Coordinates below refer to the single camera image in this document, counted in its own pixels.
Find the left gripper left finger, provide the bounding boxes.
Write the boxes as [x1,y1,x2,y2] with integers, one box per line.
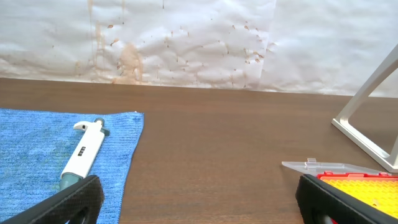
[0,174,105,224]

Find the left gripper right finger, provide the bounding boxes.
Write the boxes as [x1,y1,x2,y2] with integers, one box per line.
[295,173,398,224]

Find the white pipette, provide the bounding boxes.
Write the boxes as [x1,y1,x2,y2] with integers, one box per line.
[58,118,111,191]

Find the red and yellow tip box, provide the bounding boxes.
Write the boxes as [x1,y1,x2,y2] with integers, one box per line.
[281,157,398,220]

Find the blue cloth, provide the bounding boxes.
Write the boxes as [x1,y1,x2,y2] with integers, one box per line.
[0,108,146,224]

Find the white and blue stand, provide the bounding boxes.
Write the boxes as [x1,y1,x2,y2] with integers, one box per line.
[331,43,398,174]

